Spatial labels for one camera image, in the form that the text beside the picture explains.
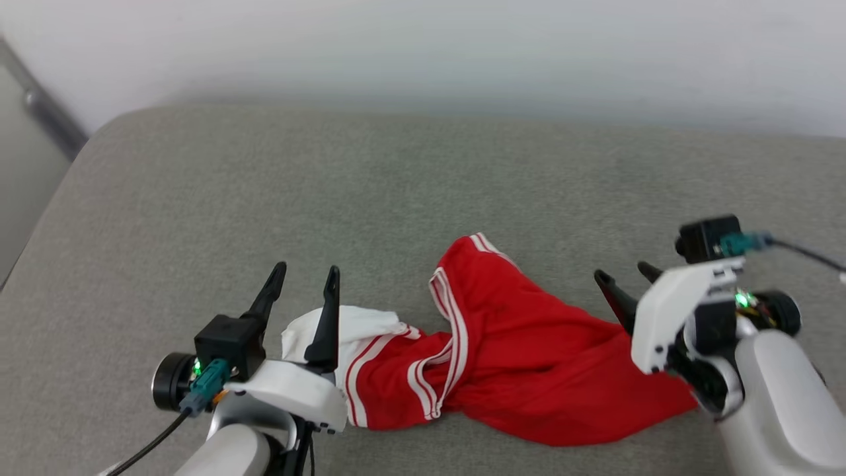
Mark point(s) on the dark grey wall baseboard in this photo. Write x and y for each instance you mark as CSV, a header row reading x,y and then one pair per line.
x,y
46,109

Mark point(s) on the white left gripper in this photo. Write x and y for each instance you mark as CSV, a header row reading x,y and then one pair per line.
x,y
297,393

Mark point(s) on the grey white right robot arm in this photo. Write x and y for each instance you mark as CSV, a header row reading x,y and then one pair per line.
x,y
780,396

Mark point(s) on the red shirt with white sleeves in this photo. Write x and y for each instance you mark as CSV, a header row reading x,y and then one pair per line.
x,y
529,357

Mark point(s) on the grey fabric sofa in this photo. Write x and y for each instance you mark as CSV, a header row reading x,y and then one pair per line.
x,y
423,192

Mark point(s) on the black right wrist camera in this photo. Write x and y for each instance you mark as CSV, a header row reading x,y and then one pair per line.
x,y
707,238

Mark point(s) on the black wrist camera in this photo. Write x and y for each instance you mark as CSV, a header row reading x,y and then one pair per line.
x,y
228,344
707,238

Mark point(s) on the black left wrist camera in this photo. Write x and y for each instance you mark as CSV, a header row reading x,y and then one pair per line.
x,y
228,344

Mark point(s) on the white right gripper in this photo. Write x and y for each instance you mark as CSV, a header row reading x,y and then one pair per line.
x,y
674,311

